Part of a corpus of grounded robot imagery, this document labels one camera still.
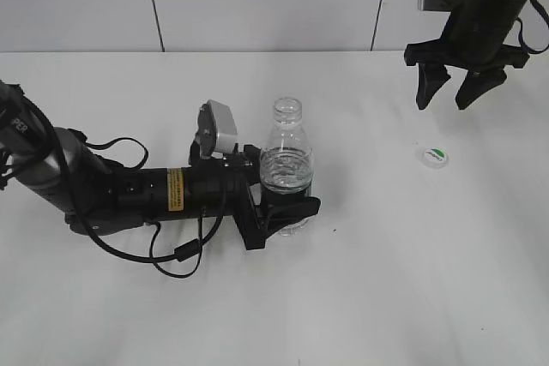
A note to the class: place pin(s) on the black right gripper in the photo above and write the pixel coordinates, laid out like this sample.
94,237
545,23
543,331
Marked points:
473,38

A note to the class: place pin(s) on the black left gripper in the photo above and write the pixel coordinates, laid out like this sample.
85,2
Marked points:
221,187

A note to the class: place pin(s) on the clear green-label water bottle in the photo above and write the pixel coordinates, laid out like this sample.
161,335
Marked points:
286,159

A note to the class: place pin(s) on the white green bottle cap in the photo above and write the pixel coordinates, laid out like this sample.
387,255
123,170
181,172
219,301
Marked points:
432,157

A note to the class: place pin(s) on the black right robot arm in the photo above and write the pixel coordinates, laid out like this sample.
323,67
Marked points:
472,39

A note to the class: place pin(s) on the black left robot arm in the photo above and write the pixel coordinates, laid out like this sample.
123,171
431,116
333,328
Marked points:
100,196

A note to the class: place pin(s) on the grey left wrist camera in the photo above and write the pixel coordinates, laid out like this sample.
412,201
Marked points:
217,131

